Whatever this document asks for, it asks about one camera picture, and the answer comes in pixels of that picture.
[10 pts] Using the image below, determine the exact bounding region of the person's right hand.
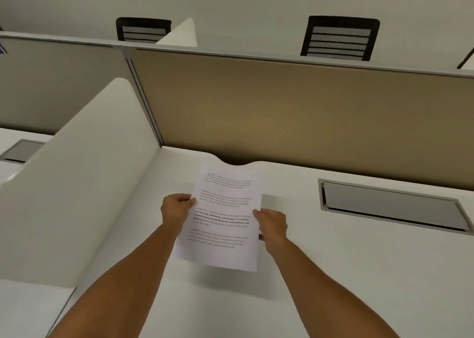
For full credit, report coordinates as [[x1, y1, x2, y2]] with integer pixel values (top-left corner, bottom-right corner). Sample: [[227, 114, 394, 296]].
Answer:
[[252, 208, 289, 243]]

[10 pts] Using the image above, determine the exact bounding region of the person's left hand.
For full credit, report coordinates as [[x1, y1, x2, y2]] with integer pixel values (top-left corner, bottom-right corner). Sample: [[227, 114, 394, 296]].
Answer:
[[162, 194, 198, 235]]

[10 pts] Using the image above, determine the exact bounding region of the white printed paper sheet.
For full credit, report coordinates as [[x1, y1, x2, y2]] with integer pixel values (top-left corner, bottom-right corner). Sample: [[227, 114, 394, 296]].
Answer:
[[174, 162, 263, 273]]

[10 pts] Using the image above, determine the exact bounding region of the person's right forearm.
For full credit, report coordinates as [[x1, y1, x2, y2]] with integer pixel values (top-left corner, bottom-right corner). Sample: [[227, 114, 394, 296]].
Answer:
[[264, 236, 402, 338]]

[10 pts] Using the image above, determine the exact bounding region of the person's left forearm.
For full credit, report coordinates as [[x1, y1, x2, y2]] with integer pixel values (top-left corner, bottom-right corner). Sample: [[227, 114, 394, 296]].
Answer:
[[48, 219, 183, 338]]

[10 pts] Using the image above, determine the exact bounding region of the beige desk partition panel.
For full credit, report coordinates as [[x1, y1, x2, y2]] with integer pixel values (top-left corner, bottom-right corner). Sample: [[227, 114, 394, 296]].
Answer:
[[128, 47, 474, 192]]

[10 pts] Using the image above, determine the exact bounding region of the white side divider panel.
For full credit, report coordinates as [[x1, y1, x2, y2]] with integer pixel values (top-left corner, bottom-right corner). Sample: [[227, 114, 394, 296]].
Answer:
[[156, 18, 198, 48], [0, 77, 163, 289]]

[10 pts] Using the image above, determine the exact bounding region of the grey desk partition panel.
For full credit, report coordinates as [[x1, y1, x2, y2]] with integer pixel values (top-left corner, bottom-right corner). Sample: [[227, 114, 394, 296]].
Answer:
[[0, 31, 134, 136]]

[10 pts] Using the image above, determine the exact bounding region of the black mesh office chair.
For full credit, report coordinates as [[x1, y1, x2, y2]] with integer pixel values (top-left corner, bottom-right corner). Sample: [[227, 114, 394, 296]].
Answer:
[[116, 17, 172, 44], [300, 16, 380, 61]]

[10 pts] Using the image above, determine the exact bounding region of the grey desk cable cover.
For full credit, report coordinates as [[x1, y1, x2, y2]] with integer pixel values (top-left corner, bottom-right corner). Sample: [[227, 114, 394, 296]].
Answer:
[[0, 139, 46, 163], [318, 179, 474, 236]]

